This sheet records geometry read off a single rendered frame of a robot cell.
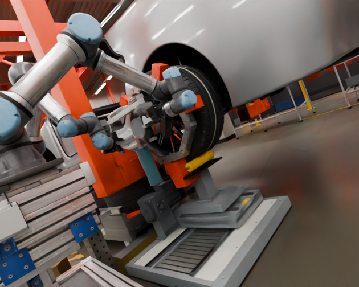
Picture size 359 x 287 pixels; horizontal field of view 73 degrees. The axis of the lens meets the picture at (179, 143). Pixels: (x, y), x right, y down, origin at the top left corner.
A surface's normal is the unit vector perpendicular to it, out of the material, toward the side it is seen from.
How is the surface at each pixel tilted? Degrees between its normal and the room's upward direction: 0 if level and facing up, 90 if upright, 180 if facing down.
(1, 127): 93
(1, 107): 94
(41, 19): 90
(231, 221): 90
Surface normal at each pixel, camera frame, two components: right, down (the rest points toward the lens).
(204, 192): -0.64, 0.31
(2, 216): 0.58, -0.20
